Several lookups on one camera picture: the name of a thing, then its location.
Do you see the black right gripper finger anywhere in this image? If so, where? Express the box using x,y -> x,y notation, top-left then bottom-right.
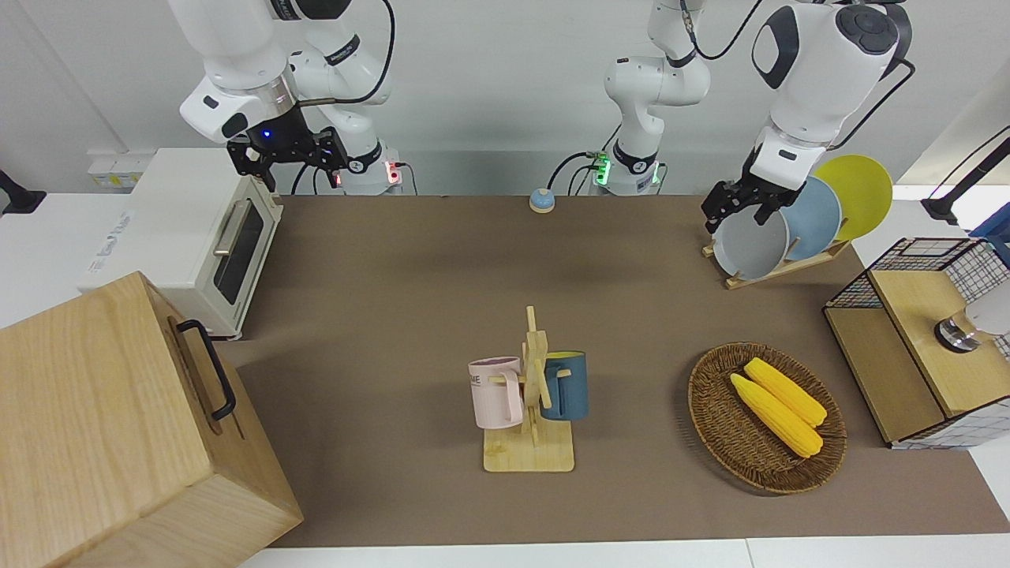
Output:
227,139 -> 277,192
314,129 -> 350,176

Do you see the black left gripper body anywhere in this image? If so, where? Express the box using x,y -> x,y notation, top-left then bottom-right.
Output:
729,162 -> 791,208

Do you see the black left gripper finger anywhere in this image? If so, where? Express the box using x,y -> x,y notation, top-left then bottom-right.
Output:
752,193 -> 790,228
701,181 -> 741,234

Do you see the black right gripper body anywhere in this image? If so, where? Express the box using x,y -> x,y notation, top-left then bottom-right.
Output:
251,106 -> 321,163

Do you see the gray plate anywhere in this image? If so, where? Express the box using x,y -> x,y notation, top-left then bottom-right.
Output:
712,209 -> 791,282

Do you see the light blue plate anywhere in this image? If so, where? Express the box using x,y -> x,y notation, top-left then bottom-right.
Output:
777,175 -> 843,262

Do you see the wooden plate rack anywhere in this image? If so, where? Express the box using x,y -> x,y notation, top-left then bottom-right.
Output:
702,237 -> 853,290

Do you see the yellow plate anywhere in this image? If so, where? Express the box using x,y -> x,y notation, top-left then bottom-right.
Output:
813,155 -> 894,242

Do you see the wooden mug rack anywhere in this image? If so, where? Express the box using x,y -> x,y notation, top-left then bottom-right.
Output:
483,306 -> 575,473

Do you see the white toaster oven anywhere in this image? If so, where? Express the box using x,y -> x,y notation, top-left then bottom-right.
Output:
77,148 -> 283,342

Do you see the brown table mat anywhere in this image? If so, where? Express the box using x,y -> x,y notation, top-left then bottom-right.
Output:
213,195 -> 1010,549

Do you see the yellow corn cob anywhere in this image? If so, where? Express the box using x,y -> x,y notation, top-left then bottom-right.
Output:
730,373 -> 824,458
744,357 -> 829,428

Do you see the brown wicker basket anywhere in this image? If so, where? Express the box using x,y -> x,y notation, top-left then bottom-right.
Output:
688,342 -> 847,495

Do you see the black stand base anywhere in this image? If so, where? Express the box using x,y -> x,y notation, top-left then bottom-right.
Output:
0,170 -> 46,216

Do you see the blue object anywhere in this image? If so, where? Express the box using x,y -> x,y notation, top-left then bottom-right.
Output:
972,223 -> 1010,265

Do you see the dark blue mug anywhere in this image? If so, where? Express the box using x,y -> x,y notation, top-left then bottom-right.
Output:
541,351 -> 589,422

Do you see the pink mug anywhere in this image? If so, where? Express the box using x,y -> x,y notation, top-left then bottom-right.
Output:
468,357 -> 526,431

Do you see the wooden drawer box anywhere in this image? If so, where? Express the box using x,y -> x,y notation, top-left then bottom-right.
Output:
0,271 -> 305,568

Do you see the white oven door handle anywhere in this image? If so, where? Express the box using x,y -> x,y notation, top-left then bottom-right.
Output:
213,199 -> 252,257

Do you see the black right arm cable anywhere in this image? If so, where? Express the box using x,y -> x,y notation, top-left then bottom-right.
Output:
296,0 -> 395,107

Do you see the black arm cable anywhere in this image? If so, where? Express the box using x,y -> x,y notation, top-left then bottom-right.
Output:
296,0 -> 395,107
683,0 -> 916,151

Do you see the white wall socket strip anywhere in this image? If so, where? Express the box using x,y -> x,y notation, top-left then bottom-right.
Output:
87,154 -> 155,190

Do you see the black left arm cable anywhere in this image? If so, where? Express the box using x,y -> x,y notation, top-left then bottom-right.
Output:
683,0 -> 916,151

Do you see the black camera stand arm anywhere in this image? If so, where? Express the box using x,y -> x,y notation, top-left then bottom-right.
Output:
921,125 -> 1010,226

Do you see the wooden wire mesh rack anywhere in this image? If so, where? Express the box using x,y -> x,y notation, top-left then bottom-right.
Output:
823,237 -> 1010,450

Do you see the black box handle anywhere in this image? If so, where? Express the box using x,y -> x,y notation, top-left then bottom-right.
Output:
175,319 -> 238,421

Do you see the white device with metal ring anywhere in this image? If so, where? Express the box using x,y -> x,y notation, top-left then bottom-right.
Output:
935,292 -> 1010,353

